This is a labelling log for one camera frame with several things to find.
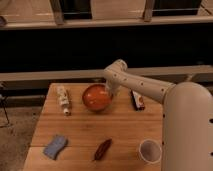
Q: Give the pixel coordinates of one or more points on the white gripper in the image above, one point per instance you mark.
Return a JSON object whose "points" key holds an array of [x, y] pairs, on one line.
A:
{"points": [[112, 88]]}

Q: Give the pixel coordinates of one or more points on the orange ceramic bowl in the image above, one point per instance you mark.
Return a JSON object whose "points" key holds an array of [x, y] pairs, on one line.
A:
{"points": [[96, 98]]}

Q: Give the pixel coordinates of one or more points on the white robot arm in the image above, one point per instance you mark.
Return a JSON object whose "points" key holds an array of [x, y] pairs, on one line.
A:
{"points": [[187, 132]]}

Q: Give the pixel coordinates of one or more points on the white plastic bottle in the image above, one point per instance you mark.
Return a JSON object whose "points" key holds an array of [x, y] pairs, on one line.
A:
{"points": [[63, 99]]}

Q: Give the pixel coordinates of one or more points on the dark red chili pepper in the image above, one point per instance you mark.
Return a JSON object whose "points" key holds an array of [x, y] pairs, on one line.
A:
{"points": [[101, 150]]}

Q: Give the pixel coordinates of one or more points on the blue sponge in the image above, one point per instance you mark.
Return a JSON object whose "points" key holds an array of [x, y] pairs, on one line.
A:
{"points": [[55, 147]]}

